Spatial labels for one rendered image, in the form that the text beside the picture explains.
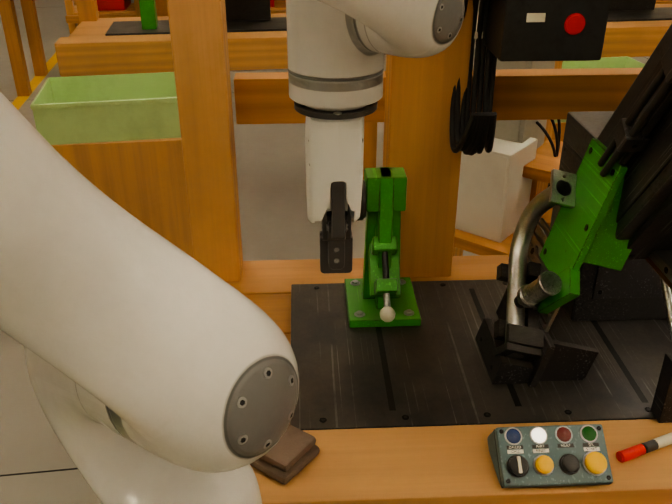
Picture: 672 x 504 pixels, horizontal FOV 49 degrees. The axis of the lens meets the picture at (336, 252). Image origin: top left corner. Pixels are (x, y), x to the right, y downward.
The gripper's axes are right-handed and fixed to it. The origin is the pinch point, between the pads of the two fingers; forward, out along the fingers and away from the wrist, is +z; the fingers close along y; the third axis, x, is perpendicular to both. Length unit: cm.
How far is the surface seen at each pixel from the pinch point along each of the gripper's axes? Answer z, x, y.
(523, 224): 19, 33, -43
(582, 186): 9, 39, -36
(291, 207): 131, -10, -290
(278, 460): 37.2, -7.4, -9.6
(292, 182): 131, -10, -324
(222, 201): 24, -19, -65
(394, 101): 5, 14, -65
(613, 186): 5.9, 40.0, -28.0
